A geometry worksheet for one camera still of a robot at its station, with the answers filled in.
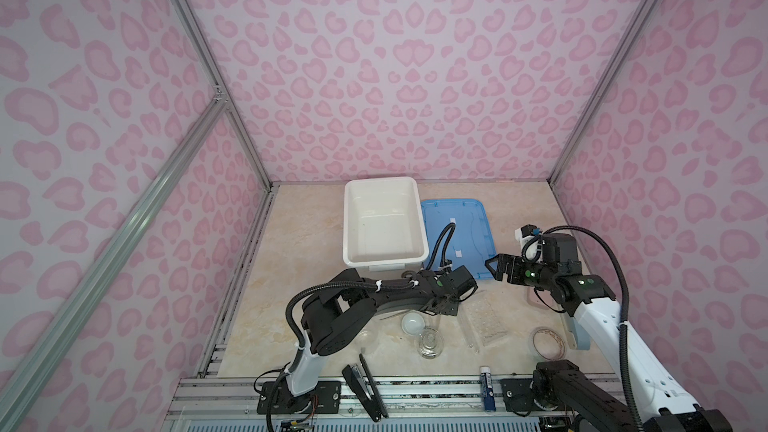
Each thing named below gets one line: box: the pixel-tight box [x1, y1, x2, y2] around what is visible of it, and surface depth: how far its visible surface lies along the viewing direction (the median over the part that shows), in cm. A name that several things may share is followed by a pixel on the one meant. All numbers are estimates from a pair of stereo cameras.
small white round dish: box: [401, 310, 426, 337], surface depth 85 cm
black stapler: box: [342, 353, 389, 423], surface depth 74 cm
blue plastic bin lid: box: [422, 199, 497, 279], surface depth 109 cm
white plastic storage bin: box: [342, 176, 429, 279], surface depth 103 cm
